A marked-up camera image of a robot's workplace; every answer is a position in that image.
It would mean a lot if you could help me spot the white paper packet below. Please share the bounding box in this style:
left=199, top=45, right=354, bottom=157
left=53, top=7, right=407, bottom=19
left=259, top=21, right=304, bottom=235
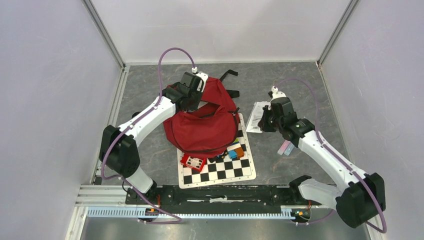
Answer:
left=246, top=101, right=270, bottom=134

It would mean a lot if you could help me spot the red backpack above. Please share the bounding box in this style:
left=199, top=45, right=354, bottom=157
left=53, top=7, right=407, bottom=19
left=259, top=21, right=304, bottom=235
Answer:
left=161, top=76, right=240, bottom=158

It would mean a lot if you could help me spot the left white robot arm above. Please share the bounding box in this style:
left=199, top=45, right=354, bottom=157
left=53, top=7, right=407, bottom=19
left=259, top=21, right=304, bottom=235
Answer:
left=99, top=71, right=209, bottom=204

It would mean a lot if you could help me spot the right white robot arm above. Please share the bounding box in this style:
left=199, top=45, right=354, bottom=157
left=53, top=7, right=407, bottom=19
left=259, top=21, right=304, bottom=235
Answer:
left=258, top=96, right=386, bottom=228

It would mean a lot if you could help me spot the pink highlighter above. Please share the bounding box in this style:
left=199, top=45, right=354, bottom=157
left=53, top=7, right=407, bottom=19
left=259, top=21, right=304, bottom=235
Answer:
left=277, top=140, right=291, bottom=155

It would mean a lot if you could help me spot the blue highlighter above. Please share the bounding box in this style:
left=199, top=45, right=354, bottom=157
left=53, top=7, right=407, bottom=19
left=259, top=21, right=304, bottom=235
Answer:
left=283, top=143, right=295, bottom=156

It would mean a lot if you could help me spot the orange toy block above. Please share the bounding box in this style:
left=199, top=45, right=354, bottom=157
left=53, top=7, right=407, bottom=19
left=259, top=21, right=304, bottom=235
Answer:
left=234, top=147, right=245, bottom=159

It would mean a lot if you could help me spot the blue toy block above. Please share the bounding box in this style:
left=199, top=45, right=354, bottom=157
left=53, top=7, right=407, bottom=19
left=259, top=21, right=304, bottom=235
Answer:
left=228, top=150, right=238, bottom=160

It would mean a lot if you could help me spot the red toy block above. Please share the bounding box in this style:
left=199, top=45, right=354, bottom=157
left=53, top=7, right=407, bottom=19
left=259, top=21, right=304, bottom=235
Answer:
left=180, top=154, right=208, bottom=172

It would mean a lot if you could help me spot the black toy block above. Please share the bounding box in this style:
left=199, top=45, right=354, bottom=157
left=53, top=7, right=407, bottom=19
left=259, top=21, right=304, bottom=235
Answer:
left=208, top=150, right=228, bottom=164

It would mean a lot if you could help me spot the black white chessboard mat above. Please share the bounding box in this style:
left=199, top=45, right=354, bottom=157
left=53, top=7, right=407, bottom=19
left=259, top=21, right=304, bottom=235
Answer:
left=177, top=113, right=257, bottom=189

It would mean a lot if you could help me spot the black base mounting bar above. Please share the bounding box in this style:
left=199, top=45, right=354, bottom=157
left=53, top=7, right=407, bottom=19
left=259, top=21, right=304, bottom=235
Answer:
left=146, top=185, right=318, bottom=215

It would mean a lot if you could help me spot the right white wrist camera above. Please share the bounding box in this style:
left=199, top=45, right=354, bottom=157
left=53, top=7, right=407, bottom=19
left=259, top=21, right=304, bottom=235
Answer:
left=268, top=86, right=287, bottom=102

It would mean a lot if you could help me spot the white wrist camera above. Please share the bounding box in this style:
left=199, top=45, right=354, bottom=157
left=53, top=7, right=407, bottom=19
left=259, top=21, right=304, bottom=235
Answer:
left=268, top=86, right=287, bottom=102
left=191, top=67, right=209, bottom=93

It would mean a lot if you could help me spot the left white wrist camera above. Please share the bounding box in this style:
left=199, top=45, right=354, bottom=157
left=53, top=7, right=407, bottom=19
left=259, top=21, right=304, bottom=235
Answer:
left=191, top=67, right=209, bottom=93

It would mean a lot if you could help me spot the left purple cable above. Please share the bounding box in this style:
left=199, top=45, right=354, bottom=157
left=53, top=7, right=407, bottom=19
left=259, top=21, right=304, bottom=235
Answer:
left=100, top=47, right=199, bottom=225

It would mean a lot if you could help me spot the purple cable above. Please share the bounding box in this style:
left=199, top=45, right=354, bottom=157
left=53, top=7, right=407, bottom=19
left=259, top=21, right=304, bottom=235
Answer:
left=100, top=47, right=199, bottom=225
left=271, top=78, right=388, bottom=234

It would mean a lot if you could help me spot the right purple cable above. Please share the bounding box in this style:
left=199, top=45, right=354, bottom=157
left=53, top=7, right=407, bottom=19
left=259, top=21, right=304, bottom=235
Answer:
left=271, top=78, right=388, bottom=234

